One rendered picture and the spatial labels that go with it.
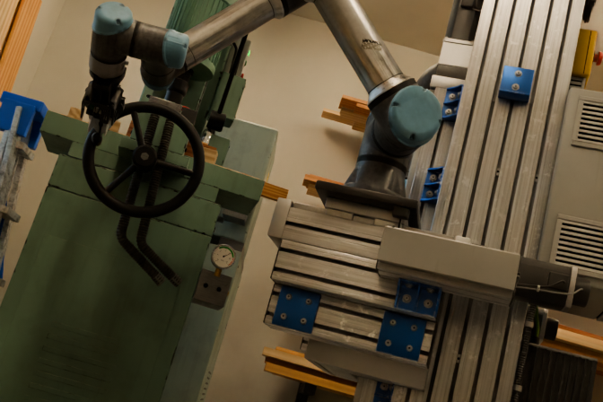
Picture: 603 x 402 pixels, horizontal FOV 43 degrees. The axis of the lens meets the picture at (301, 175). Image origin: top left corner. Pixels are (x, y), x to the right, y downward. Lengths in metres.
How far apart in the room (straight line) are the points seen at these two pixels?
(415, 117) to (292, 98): 3.26
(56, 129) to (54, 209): 0.21
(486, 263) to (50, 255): 1.08
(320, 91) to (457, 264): 3.44
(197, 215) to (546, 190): 0.88
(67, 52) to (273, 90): 1.29
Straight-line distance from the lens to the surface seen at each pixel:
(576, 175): 1.87
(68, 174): 2.08
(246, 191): 2.09
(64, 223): 2.05
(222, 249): 1.99
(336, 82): 4.91
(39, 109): 3.03
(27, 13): 4.41
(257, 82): 4.87
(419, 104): 1.62
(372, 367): 1.74
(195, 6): 2.33
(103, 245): 2.04
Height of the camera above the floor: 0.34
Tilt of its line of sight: 17 degrees up
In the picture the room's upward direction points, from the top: 16 degrees clockwise
